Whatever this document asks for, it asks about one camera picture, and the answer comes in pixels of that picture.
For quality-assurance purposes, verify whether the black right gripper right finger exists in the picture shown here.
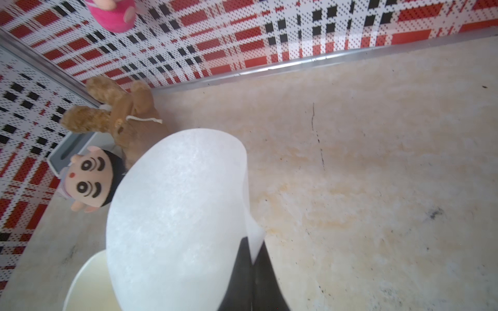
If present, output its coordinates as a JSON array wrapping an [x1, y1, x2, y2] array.
[[252, 243, 290, 311]]

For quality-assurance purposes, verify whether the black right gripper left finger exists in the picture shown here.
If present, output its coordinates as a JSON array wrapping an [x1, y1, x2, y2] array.
[[218, 237, 253, 311]]

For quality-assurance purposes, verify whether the printed paper milk tea cup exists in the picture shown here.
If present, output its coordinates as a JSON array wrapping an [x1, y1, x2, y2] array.
[[63, 250, 121, 311]]

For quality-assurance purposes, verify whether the striped shirt boy plush doll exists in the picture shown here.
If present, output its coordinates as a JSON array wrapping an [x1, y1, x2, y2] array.
[[59, 146, 127, 213]]

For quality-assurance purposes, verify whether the brown capybara plush toy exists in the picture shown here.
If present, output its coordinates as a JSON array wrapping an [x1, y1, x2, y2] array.
[[60, 76, 171, 169]]

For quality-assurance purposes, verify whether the pink hanging plush doll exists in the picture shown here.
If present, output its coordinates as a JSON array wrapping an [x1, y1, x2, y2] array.
[[84, 0, 137, 33]]

